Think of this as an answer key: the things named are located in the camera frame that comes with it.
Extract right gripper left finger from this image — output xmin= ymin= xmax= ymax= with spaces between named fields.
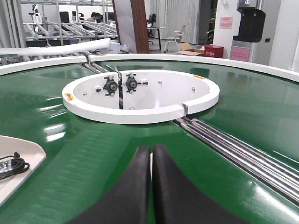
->
xmin=68 ymin=146 xmax=151 ymax=224

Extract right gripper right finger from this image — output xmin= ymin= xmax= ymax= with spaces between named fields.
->
xmin=152 ymin=144 xmax=246 ymax=224

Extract pink plastic dustpan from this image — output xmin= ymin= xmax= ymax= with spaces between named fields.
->
xmin=0 ymin=135 xmax=46 ymax=205

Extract black cable bundle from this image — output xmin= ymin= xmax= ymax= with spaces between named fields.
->
xmin=0 ymin=152 xmax=31 ymax=180

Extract white outer conveyor rim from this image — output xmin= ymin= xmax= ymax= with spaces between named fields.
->
xmin=0 ymin=54 xmax=299 ymax=82

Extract chrome rollers right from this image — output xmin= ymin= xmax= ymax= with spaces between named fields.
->
xmin=173 ymin=117 xmax=299 ymax=206

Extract chrome rollers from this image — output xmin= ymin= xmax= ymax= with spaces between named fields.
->
xmin=81 ymin=51 xmax=115 ymax=74
xmin=173 ymin=117 xmax=299 ymax=206

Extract black left bearing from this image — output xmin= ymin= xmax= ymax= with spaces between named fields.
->
xmin=103 ymin=76 xmax=118 ymax=96

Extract black bearing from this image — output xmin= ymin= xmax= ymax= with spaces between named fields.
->
xmin=126 ymin=73 xmax=137 ymax=93
xmin=103 ymin=76 xmax=118 ymax=96

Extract black right bearing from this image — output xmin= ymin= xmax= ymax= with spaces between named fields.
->
xmin=126 ymin=73 xmax=137 ymax=93

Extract chrome rollers top left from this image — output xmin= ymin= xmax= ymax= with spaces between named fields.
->
xmin=81 ymin=51 xmax=115 ymax=74

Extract open cardboard box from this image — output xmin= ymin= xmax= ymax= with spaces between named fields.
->
xmin=177 ymin=43 xmax=205 ymax=56

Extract red box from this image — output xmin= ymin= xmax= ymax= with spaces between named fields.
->
xmin=204 ymin=44 xmax=224 ymax=58

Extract white office chair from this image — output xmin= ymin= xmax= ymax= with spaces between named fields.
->
xmin=164 ymin=24 xmax=186 ymax=53

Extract white foam roll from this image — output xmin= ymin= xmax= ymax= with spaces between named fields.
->
xmin=0 ymin=38 xmax=111 ymax=56

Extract brown pillar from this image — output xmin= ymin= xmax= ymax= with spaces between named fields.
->
xmin=130 ymin=0 xmax=150 ymax=54

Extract seated person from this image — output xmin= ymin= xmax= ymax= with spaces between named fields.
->
xmin=87 ymin=12 xmax=101 ymax=22

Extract metal roller rack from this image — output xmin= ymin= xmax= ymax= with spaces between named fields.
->
xmin=21 ymin=0 xmax=118 ymax=45

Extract white inner conveyor ring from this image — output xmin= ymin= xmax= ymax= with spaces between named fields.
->
xmin=62 ymin=69 xmax=221 ymax=125

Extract pink wall notice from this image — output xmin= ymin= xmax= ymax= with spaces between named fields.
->
xmin=219 ymin=16 xmax=233 ymax=29

